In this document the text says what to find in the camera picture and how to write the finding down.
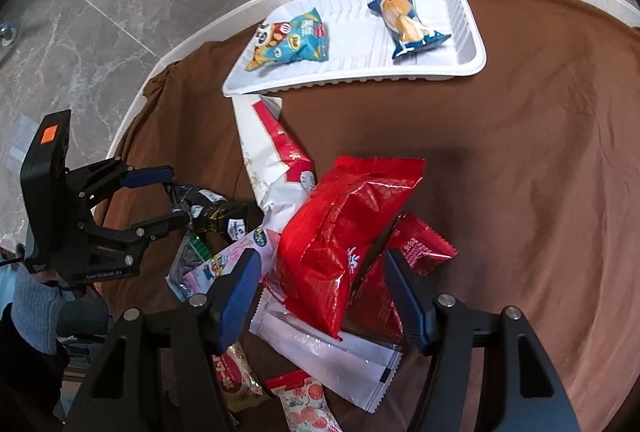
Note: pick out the yellow flowered snack packet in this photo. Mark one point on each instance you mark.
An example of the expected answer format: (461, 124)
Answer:
(237, 377)

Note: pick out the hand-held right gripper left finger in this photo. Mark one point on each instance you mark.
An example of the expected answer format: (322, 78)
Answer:
(240, 297)

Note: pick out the green-topped seaweed packet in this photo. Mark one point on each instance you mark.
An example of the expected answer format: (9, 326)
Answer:
(187, 257)

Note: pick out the black snack packet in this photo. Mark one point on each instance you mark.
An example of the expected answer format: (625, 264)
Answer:
(215, 212)

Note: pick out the pink cartoon snack packet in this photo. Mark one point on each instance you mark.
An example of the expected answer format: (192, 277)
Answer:
(225, 257)

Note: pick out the person's left forearm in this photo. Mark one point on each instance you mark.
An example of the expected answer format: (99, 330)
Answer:
(30, 312)

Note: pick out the white clear-window packet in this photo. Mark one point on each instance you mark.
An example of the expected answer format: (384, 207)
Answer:
(340, 362)

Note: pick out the brown cloth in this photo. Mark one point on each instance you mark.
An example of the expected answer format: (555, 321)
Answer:
(500, 162)

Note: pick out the small red snack packet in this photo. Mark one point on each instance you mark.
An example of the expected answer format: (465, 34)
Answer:
(425, 247)

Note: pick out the blue chips packet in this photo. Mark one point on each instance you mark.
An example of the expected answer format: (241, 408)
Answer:
(295, 39)

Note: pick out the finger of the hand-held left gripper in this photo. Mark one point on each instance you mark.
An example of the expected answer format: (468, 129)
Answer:
(147, 176)
(160, 223)

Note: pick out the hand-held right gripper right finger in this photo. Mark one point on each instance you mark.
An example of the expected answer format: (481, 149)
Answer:
(405, 302)

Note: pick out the white plastic tray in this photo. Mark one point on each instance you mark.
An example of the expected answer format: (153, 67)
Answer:
(350, 12)

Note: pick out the red-edged peach candy packet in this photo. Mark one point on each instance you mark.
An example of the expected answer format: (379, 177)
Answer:
(305, 404)

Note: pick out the metal furniture foot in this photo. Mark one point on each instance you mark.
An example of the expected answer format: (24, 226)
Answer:
(6, 32)

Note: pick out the large red snack packet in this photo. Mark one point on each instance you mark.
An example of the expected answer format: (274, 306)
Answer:
(330, 232)

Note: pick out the blue wrapped cake packet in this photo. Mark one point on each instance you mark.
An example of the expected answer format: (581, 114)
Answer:
(405, 22)

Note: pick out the white and red long packet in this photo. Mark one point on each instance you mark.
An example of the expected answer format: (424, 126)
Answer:
(265, 152)

